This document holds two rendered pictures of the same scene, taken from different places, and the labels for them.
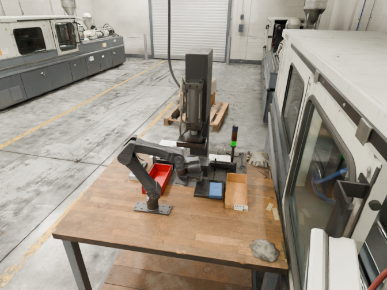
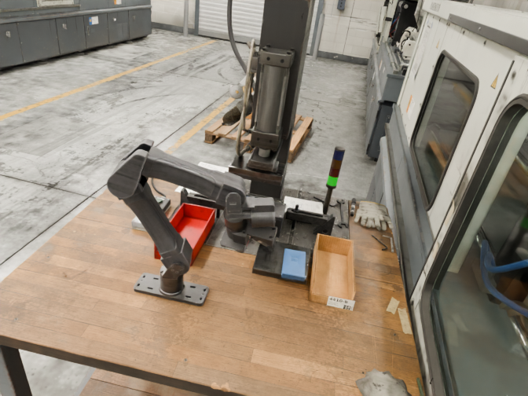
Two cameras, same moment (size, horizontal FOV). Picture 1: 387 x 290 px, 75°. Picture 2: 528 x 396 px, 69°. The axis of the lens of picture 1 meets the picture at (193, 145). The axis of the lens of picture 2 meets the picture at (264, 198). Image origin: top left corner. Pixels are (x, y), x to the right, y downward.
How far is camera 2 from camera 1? 0.30 m
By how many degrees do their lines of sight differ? 4
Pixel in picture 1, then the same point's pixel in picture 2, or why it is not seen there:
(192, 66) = (275, 21)
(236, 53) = (330, 42)
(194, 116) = (269, 120)
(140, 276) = not seen: outside the picture
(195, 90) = (277, 67)
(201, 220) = (264, 320)
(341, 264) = not seen: outside the picture
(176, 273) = not seen: outside the picture
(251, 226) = (361, 342)
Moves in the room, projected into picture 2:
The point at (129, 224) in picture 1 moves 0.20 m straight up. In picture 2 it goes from (122, 317) to (117, 257)
